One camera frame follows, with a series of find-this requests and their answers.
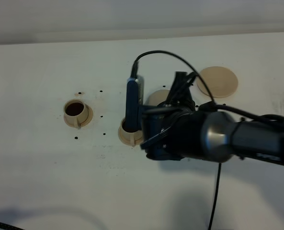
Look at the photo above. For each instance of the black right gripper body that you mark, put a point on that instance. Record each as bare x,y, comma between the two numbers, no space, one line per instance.
172,130

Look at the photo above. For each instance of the beige teapot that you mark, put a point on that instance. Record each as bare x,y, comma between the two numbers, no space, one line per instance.
157,97

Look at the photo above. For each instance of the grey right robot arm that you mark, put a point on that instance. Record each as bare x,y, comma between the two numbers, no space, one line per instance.
228,132

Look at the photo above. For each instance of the beige teapot saucer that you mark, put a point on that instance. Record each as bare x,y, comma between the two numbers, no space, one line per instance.
221,81

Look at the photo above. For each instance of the beige right teacup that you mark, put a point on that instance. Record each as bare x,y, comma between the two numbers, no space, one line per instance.
132,134

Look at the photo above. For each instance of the beige teacup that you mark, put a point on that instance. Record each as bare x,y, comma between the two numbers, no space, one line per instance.
132,134
66,108

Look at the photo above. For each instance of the beige right cup saucer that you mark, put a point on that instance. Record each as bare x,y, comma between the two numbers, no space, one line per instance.
122,137

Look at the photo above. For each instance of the beige cup saucer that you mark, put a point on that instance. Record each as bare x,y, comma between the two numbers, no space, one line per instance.
122,137
81,119

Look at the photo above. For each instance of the beige left cup saucer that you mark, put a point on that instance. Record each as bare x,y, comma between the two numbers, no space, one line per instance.
81,119

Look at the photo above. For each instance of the beige left teacup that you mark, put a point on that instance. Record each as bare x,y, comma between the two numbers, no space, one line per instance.
66,108

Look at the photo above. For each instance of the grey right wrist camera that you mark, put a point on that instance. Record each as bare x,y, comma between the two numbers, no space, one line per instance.
134,99

